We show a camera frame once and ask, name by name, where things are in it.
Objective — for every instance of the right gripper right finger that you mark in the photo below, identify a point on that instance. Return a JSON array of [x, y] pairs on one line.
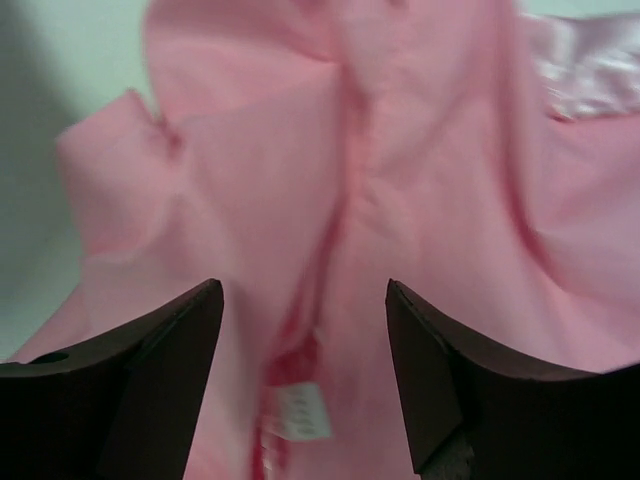
[[500, 400]]

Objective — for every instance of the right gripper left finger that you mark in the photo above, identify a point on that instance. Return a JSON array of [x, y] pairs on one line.
[[120, 405]]

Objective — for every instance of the pink pillowcase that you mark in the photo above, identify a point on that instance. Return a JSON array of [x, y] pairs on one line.
[[350, 171]]

